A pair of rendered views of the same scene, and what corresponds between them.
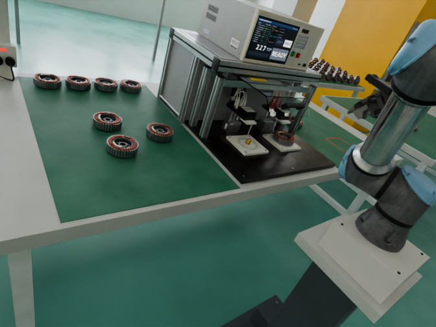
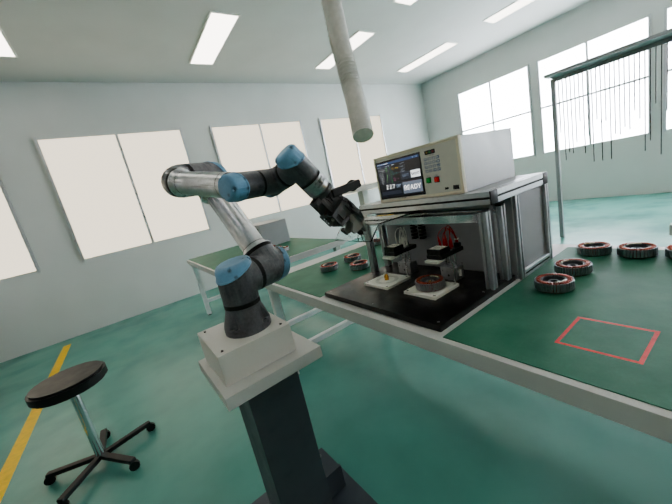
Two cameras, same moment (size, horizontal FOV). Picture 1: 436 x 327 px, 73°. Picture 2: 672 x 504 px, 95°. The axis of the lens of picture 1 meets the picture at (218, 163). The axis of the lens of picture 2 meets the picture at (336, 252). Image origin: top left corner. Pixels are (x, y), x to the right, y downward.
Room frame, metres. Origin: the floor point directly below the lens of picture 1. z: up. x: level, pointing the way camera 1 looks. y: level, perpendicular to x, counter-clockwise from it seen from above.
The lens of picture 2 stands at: (1.31, -1.45, 1.24)
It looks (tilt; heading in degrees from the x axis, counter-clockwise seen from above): 12 degrees down; 101
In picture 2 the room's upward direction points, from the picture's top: 12 degrees counter-clockwise
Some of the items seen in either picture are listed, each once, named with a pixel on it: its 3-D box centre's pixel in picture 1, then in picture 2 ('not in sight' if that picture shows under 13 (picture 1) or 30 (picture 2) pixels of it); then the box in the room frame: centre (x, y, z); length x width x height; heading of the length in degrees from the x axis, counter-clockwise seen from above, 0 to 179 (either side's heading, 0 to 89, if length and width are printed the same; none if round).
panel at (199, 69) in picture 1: (244, 93); (439, 235); (1.52, -0.01, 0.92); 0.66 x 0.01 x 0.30; 134
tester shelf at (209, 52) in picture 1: (248, 56); (442, 195); (1.57, 0.04, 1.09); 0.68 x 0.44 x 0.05; 134
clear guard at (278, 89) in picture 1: (267, 92); (378, 224); (1.26, -0.10, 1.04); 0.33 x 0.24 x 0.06; 44
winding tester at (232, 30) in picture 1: (259, 30); (441, 167); (1.58, 0.03, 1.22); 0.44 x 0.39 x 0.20; 134
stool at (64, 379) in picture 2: not in sight; (87, 419); (-0.51, -0.21, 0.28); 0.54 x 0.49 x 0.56; 44
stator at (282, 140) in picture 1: (283, 137); (430, 282); (1.42, -0.27, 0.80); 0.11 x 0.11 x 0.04
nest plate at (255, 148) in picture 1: (247, 145); (387, 280); (1.26, -0.10, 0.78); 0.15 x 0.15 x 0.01; 44
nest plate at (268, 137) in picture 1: (281, 141); (431, 288); (1.42, -0.27, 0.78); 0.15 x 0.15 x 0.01; 44
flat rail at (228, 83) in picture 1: (271, 86); (413, 220); (1.41, -0.12, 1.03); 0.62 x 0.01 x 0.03; 134
